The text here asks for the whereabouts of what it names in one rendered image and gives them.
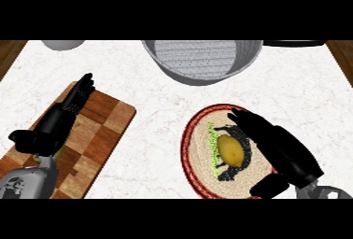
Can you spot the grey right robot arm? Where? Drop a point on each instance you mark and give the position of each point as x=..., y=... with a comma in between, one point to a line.
x=324, y=191

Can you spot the small green object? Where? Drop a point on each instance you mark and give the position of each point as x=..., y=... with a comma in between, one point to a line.
x=58, y=153

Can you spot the grey woven basket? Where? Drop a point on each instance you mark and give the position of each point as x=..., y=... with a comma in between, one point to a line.
x=203, y=60

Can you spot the yellow lemon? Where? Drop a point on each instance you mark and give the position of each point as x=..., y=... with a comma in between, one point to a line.
x=231, y=150

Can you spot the grey round bowl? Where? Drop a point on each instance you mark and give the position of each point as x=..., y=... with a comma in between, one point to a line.
x=62, y=44

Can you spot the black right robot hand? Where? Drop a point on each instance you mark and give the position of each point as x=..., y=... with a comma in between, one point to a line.
x=279, y=149

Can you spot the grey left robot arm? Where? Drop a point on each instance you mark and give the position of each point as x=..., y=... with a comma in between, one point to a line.
x=28, y=180

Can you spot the round red-rimmed woven placemat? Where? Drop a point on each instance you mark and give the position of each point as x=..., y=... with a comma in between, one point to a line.
x=216, y=174

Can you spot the black flat object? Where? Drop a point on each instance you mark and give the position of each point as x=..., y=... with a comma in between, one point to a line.
x=294, y=43

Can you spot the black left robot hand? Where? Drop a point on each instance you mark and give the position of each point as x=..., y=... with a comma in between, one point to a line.
x=52, y=130

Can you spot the brown checkered wooden cutting board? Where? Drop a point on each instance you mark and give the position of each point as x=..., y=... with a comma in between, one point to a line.
x=80, y=146

